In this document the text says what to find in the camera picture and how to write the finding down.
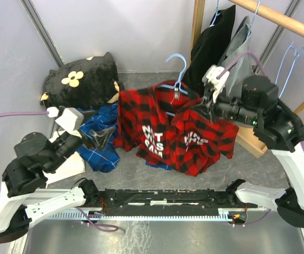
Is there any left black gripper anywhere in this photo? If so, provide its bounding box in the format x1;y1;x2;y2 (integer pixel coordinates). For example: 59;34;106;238
47;110;118;172

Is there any light blue wire hanger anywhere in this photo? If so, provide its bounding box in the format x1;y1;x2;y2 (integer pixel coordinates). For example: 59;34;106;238
155;53;192;123

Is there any red black plaid shirt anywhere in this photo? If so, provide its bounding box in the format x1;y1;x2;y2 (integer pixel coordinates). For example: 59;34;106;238
113;80;239;176

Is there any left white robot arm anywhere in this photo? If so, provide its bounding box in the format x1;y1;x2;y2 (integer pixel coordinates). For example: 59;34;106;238
0;106;100;244

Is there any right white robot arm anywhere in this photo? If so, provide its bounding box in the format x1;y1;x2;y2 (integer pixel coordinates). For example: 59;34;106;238
202;76;304;228

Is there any blue plaid shirt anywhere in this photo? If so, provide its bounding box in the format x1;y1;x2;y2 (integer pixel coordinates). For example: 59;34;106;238
76;103;173;173

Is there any grey hanging shirt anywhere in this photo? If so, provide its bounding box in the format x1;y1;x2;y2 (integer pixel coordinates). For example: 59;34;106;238
218;16;252;97

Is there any blue hanger under grey shirt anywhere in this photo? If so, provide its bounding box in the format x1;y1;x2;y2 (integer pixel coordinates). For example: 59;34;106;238
247;1;260;37

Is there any blue hanger under black garment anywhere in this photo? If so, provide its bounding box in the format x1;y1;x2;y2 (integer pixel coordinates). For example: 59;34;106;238
209;0;220;27

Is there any white folded cloth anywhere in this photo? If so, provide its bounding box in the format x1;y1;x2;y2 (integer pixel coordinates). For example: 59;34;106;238
46;129;87;185

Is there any black flower-print garment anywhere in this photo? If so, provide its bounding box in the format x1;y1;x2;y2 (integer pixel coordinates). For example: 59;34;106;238
40;52;124;110

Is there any black hanging garment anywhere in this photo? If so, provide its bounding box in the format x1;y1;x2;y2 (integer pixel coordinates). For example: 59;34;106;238
182;5;236;96

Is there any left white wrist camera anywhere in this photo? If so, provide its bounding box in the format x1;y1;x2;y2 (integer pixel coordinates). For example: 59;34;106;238
47;107;84;138

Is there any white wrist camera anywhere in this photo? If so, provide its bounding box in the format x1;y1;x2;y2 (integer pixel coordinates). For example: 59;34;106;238
47;107;84;138
202;65;230;104

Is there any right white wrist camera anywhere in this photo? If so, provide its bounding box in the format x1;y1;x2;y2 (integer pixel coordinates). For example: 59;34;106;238
202;65;230;104

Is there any wooden clothes rack frame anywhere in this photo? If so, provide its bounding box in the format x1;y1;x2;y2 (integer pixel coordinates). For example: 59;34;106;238
191;1;304;158

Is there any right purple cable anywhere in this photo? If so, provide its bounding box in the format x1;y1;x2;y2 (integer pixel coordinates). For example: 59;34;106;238
217;50;263;80

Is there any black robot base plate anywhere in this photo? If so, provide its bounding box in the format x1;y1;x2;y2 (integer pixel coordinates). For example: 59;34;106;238
82;188;251;217

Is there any light blue cable duct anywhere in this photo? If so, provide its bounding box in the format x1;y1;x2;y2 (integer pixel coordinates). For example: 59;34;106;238
48;209;232;222

